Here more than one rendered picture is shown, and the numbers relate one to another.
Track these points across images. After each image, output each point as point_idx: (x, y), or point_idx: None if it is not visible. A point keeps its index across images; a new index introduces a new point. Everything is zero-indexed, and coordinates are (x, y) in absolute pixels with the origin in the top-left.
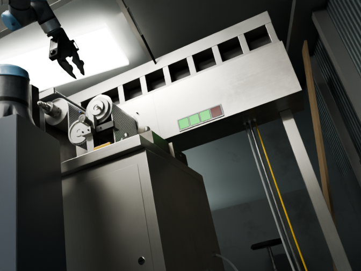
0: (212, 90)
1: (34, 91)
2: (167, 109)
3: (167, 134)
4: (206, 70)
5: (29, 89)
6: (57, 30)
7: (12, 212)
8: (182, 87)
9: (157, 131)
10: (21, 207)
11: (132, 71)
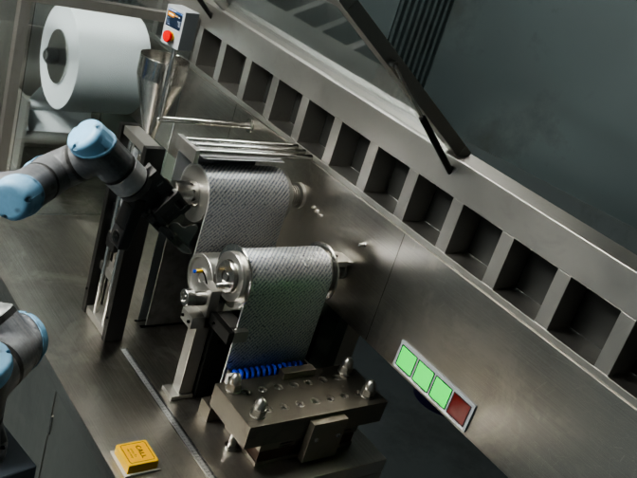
0: (484, 363)
1: (150, 163)
2: (404, 299)
3: (377, 344)
4: (509, 306)
5: (2, 397)
6: (129, 199)
7: None
8: (449, 290)
9: (370, 319)
10: None
11: (408, 137)
